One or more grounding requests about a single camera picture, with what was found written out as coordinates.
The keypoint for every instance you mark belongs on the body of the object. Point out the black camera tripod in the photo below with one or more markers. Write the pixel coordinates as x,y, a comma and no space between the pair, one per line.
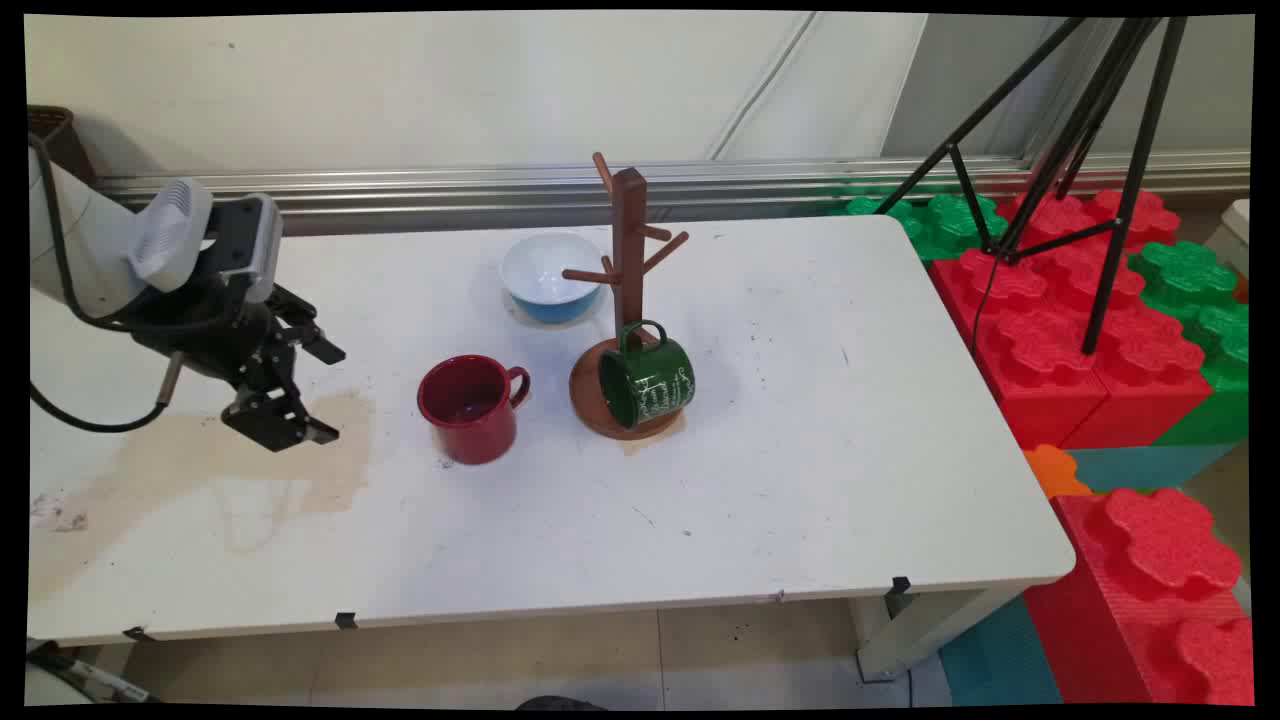
1120,200

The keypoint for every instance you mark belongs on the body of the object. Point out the large red foam block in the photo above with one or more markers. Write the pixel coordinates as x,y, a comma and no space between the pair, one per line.
1050,350

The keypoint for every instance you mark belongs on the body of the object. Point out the brown woven basket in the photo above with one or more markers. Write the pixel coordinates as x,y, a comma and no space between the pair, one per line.
55,140

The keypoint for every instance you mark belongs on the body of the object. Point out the green foam building block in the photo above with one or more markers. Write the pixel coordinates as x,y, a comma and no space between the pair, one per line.
950,225
1200,280

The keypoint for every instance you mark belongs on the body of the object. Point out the brown wooden mug tree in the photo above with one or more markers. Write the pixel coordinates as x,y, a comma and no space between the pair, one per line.
628,250

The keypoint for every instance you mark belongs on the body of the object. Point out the white bowl blue outside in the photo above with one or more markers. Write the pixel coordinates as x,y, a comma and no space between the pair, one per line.
545,265

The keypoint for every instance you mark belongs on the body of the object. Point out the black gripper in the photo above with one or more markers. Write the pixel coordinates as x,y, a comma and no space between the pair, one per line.
205,335

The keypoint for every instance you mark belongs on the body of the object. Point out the orange foam block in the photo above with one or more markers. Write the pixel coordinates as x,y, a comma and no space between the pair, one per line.
1055,470

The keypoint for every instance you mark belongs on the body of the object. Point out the red enamel mug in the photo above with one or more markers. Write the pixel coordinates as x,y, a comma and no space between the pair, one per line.
470,430

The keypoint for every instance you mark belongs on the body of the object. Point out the green enamel mug white lettering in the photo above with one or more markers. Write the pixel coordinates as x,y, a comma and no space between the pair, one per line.
660,385

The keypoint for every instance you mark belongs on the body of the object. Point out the teal foam block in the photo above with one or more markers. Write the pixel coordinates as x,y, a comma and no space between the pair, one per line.
1150,468
1000,660

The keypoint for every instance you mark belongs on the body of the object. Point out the dark grey rounded object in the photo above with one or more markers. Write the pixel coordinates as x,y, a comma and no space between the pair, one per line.
560,702

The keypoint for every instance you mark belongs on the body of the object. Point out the white table leg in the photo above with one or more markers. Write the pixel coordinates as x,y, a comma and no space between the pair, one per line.
920,630

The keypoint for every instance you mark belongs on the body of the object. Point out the black grey wrist camera box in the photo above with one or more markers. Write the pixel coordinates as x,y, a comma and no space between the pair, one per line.
255,240

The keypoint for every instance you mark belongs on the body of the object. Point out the aluminium wall rail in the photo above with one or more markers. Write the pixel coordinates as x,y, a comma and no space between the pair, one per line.
450,195

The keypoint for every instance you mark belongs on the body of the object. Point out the white box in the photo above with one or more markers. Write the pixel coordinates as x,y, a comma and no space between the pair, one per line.
1235,235

